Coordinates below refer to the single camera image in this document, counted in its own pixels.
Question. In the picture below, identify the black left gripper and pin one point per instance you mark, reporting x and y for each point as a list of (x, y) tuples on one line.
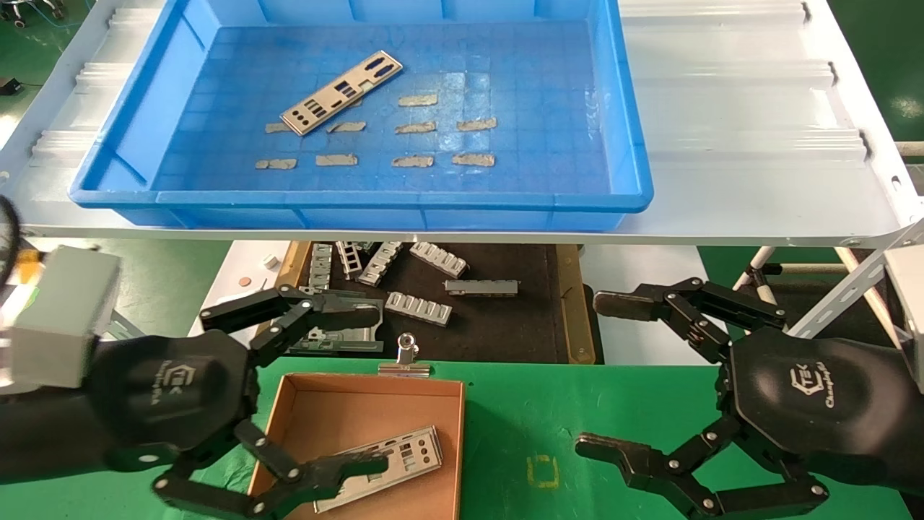
[(166, 390)]

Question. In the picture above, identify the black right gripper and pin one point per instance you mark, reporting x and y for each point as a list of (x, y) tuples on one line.
[(816, 404)]

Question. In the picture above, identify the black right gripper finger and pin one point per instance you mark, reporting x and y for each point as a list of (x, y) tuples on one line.
[(628, 303)]

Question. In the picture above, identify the metal io shield plate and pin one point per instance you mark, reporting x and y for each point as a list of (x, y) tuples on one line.
[(395, 468), (330, 99)]

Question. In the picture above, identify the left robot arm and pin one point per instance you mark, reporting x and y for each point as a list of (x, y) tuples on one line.
[(43, 440)]

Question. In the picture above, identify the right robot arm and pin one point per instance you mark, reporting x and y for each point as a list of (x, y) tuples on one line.
[(917, 448)]

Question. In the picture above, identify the brown cardboard box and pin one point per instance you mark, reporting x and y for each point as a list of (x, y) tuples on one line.
[(339, 412)]

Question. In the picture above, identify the black tray of metal parts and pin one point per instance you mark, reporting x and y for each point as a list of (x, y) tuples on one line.
[(505, 325)]

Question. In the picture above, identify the blue plastic tray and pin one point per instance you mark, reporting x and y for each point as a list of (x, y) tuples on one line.
[(541, 94)]

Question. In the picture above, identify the silver binder clip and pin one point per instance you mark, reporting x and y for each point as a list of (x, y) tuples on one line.
[(406, 368)]

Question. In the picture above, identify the green table mat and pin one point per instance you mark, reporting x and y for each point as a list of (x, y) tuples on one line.
[(520, 419)]

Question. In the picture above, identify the slotted metal shield plate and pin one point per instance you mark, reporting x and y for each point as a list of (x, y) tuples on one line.
[(349, 258), (321, 267), (380, 263)]

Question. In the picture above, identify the long grey metal bar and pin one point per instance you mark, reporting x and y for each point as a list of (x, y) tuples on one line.
[(481, 287)]

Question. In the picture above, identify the small white cap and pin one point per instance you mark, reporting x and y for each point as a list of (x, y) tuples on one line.
[(271, 261)]

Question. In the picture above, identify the white metal shelf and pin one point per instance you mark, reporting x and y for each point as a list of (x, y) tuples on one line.
[(722, 144)]

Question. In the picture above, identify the perforated steel shelf brace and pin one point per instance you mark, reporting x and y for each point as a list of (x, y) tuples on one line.
[(844, 289), (126, 325)]

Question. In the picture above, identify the small black floor device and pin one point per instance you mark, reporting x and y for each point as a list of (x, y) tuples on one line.
[(11, 87)]

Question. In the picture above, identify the black office chair base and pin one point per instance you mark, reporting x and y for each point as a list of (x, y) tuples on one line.
[(32, 11)]

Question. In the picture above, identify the large folded metal bracket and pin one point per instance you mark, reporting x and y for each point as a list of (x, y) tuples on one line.
[(346, 341)]

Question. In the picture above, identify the ribbed metal bracket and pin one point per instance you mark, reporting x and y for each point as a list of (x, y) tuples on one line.
[(419, 308), (439, 258)]

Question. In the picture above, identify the white frame pipe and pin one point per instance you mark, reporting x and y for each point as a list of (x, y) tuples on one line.
[(816, 269), (756, 261), (765, 290), (911, 148)]

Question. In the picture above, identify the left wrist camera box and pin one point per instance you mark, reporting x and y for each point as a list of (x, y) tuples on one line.
[(65, 310)]

